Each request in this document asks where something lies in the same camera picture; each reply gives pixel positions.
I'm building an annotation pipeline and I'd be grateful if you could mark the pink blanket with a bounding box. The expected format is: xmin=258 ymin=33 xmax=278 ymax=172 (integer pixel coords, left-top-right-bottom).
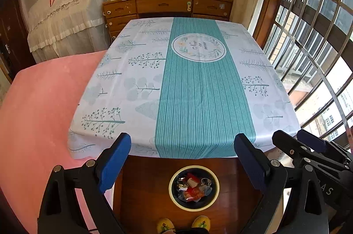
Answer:
xmin=0 ymin=51 xmax=127 ymax=234

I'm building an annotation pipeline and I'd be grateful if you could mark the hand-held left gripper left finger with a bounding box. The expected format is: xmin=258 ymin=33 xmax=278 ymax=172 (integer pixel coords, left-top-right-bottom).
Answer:
xmin=37 ymin=133 xmax=132 ymax=234

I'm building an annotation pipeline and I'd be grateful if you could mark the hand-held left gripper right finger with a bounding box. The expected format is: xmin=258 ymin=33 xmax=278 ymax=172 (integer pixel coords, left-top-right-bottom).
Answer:
xmin=234 ymin=133 xmax=330 ymax=234

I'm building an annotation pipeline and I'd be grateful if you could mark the orange snack packet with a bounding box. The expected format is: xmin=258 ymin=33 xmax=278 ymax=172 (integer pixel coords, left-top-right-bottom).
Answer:
xmin=182 ymin=187 xmax=206 ymax=200

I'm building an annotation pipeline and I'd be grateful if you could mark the yellow embroidered slipper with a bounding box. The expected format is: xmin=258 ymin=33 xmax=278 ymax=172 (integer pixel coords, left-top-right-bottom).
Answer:
xmin=192 ymin=216 xmax=211 ymax=230
xmin=157 ymin=218 xmax=177 ymax=234

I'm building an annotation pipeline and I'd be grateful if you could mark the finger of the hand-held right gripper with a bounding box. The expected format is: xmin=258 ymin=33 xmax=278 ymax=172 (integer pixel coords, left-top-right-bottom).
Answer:
xmin=296 ymin=129 xmax=353 ymax=165
xmin=272 ymin=129 xmax=312 ymax=165

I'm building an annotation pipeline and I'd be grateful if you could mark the metal window grille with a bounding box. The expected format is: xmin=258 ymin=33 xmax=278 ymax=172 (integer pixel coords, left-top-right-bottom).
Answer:
xmin=262 ymin=0 xmax=353 ymax=146

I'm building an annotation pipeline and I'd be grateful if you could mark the dark wooden door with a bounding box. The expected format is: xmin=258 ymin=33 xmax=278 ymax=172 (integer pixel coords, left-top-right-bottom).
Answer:
xmin=0 ymin=0 xmax=36 ymax=86

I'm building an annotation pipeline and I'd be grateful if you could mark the round black waste bin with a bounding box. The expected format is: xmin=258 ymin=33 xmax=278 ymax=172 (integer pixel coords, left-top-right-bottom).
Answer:
xmin=169 ymin=165 xmax=220 ymax=210

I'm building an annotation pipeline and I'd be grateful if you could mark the wooden dresser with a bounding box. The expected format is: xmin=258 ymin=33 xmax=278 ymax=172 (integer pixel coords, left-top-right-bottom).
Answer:
xmin=103 ymin=0 xmax=233 ymax=40

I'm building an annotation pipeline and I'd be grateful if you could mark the black and gold wrapper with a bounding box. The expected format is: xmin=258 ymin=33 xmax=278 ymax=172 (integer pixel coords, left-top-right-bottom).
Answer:
xmin=176 ymin=177 xmax=189 ymax=191

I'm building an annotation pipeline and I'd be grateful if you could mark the leaf print tablecloth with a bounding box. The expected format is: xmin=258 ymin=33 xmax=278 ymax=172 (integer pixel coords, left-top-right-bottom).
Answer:
xmin=67 ymin=17 xmax=302 ymax=160

